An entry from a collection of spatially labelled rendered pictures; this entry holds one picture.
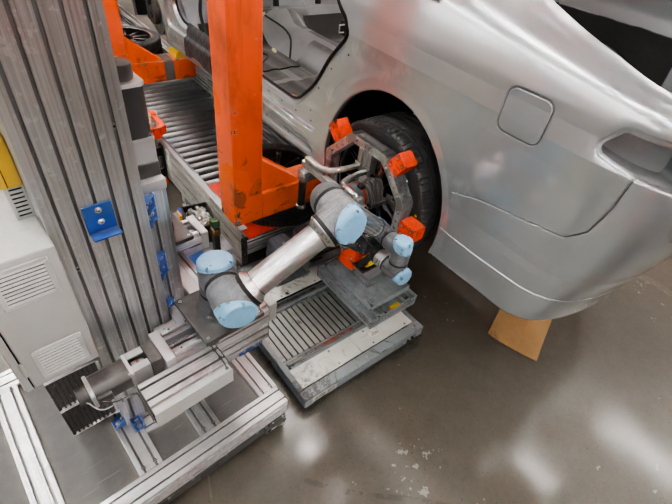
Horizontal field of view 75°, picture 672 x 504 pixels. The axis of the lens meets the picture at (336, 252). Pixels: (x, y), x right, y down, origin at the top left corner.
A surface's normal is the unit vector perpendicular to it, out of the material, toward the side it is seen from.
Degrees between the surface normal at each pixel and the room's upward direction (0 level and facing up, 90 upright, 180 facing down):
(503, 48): 75
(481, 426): 0
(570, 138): 90
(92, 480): 0
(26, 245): 0
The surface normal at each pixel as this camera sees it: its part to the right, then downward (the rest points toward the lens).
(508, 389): 0.11, -0.74
